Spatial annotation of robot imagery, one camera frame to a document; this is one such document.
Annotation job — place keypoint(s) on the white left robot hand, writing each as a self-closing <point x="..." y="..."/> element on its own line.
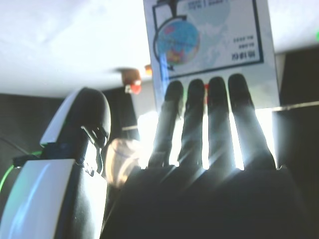
<point x="199" y="199"/>

